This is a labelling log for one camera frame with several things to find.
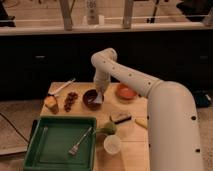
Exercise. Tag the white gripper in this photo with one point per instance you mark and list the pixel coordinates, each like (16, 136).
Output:
(101, 81)

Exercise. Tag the grey towel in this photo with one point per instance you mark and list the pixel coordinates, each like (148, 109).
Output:
(99, 98)

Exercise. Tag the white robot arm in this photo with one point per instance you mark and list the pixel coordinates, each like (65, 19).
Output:
(173, 130)

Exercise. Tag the purple bowl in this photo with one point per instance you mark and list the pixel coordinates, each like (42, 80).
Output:
(88, 98)

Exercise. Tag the orange bowl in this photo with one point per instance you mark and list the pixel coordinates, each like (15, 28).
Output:
(124, 92)

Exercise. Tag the bunch of red grapes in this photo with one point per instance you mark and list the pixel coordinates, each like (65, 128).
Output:
(70, 100)

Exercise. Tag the brown black brush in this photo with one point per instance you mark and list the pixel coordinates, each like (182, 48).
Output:
(118, 118)

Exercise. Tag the green pear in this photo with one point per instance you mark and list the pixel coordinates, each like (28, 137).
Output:
(108, 129)

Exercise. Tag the yellow bread piece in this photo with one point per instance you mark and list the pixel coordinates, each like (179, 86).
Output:
(52, 104)

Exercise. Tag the yellow banana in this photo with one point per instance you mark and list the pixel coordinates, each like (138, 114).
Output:
(141, 123)

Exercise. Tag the white cup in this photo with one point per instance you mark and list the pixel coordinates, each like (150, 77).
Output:
(112, 144)

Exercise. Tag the green plastic tray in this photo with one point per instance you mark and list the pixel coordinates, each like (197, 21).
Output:
(53, 137)

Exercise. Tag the silver fork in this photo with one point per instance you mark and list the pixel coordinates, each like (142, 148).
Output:
(74, 149)

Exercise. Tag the black power adapter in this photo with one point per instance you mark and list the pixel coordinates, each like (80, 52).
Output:
(202, 100)

